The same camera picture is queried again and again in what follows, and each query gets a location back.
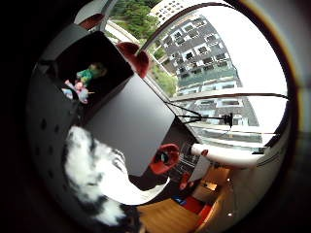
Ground pink soft toy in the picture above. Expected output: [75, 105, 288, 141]
[61, 79, 97, 105]

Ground green soft toy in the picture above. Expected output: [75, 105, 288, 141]
[76, 62, 108, 87]

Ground red chair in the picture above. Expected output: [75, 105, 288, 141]
[148, 143, 181, 176]
[79, 13, 107, 31]
[116, 42, 151, 79]

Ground red floor cushion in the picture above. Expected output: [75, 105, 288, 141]
[181, 195, 214, 225]

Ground green trees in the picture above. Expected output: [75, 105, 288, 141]
[110, 0, 179, 97]

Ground black storage box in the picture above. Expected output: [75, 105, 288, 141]
[40, 30, 135, 121]

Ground grey apartment building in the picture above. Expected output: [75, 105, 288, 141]
[158, 14, 264, 144]

